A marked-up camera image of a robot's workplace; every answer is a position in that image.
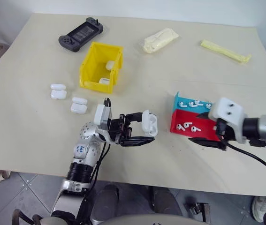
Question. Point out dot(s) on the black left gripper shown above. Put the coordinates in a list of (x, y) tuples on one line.
[(119, 129)]

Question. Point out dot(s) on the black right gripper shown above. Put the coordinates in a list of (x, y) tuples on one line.
[(222, 131)]

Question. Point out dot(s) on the white earbuds case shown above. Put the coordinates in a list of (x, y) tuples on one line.
[(58, 93), (78, 106), (104, 81), (150, 124), (110, 65)]

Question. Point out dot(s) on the white earbud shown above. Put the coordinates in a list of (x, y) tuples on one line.
[(194, 129), (198, 102), (179, 127), (208, 105), (187, 124), (191, 104), (182, 104)]

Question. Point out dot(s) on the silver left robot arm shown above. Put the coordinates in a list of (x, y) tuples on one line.
[(83, 152)]

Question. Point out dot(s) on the yellow plastic bin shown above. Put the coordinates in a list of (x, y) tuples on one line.
[(93, 70)]

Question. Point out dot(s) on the red plastic tray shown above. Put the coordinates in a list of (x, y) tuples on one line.
[(207, 131)]

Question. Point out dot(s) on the blue plastic tray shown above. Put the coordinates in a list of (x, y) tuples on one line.
[(186, 110)]

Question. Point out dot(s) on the long yellow packet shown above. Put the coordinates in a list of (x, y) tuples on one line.
[(224, 52)]

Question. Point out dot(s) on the cream filled plastic bag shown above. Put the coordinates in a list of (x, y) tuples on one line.
[(158, 41)]

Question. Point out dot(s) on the white sneaker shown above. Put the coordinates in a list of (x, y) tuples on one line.
[(260, 208)]

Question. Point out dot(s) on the dark grey handheld game console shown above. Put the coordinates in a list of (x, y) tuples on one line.
[(81, 34)]

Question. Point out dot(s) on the black curved tube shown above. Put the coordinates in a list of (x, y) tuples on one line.
[(17, 216)]

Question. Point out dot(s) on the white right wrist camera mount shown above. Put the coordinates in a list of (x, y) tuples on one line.
[(229, 112)]

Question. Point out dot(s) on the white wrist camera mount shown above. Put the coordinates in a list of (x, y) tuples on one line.
[(101, 114), (229, 112)]

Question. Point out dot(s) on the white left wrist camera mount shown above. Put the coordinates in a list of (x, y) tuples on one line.
[(101, 114)]

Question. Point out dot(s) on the metal floor bracket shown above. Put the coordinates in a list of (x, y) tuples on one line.
[(197, 211)]

